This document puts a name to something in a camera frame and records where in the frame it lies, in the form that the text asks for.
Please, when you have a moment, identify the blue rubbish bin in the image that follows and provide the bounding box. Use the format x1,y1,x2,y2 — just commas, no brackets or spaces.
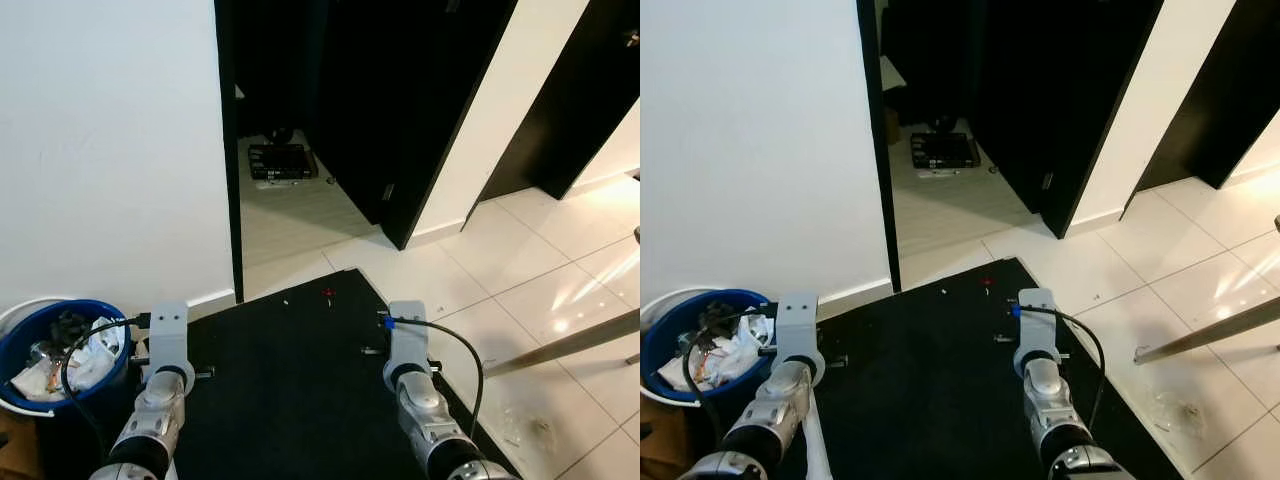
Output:
640,287,778,407
0,297,133,417

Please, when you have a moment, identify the black crumpled trash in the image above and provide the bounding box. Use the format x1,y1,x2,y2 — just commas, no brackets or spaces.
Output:
50,310,97,347
700,298,747,337

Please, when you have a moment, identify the white crumpled paper trash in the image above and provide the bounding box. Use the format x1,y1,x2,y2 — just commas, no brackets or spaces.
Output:
10,328,127,401
660,318,773,393

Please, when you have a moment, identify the clear crumpled plastic trash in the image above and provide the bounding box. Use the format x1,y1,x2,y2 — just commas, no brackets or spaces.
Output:
498,408,557,453
1148,393,1208,438

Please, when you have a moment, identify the wooden stick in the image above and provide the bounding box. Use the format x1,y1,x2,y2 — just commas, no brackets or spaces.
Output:
1134,297,1280,366
484,308,641,380

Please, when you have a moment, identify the black wooden door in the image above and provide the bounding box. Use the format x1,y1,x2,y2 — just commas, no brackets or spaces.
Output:
318,0,521,251
480,0,641,201
1135,0,1280,191
972,0,1167,240

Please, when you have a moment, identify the plain brown cardboard box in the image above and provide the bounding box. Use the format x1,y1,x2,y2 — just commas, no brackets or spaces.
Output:
640,400,693,480
0,410,43,480

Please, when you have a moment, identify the black flat electronic device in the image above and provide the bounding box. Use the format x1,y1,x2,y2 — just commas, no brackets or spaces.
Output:
909,130,984,178
247,142,320,190

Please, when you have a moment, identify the black floor mat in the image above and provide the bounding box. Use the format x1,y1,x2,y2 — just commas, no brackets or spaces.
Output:
60,268,523,480
770,257,1187,480

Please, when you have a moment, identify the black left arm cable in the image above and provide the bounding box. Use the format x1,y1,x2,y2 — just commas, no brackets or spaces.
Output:
682,305,781,421
60,315,153,451

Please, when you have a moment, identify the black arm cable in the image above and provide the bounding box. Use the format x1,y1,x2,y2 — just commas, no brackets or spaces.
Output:
385,316,487,441
60,315,153,451
682,305,781,421
1015,303,1106,433

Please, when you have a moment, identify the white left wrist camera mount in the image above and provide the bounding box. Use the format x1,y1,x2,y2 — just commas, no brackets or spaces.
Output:
147,302,191,369
775,292,827,386

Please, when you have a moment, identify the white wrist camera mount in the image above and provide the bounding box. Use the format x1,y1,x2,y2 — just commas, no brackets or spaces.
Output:
385,300,433,366
775,292,827,386
147,302,191,369
1015,288,1061,353

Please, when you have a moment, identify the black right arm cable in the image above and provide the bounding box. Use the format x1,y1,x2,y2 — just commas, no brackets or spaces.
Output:
1015,303,1106,433
385,316,487,441

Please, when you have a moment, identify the black door frame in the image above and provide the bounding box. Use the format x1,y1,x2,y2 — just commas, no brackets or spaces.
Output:
856,0,902,294
213,0,247,303

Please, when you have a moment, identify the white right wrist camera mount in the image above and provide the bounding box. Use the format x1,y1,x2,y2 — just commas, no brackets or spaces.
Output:
385,300,433,366
1015,288,1061,353

